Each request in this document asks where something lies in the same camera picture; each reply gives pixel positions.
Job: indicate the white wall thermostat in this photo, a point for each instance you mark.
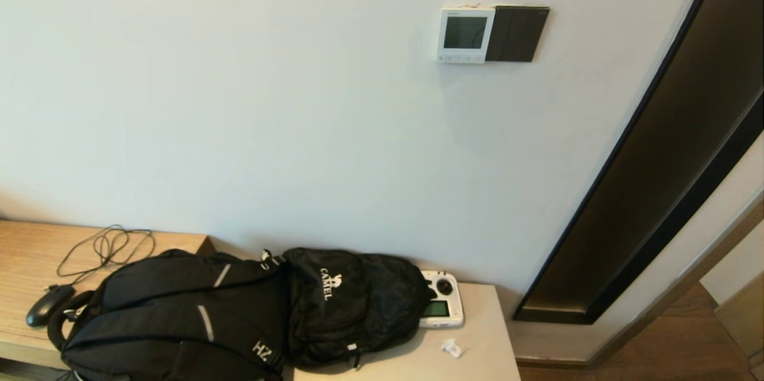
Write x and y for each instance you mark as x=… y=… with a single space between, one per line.
x=447 y=57

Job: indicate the black Camel logo backpack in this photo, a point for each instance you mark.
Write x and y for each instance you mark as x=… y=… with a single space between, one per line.
x=358 y=309

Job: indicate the white remote controller with screen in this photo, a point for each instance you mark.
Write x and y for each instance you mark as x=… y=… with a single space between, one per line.
x=447 y=309

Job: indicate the crumpled white paper scrap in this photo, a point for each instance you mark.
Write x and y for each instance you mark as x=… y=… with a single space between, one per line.
x=452 y=347

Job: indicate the black backpack with grey stripes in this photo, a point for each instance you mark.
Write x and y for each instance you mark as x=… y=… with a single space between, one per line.
x=167 y=309

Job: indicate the brown wooden baseboard strip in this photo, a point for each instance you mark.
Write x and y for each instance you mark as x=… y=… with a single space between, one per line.
x=740 y=227

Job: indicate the black computer mouse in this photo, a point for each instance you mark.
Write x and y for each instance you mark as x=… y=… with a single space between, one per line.
x=45 y=308

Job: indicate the light wooden desk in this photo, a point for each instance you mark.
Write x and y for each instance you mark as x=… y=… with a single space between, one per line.
x=24 y=249

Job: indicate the dark wall switch panel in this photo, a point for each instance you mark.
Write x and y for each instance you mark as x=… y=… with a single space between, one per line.
x=519 y=34

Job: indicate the dark brown door frame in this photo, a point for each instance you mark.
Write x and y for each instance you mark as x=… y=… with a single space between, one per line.
x=656 y=160

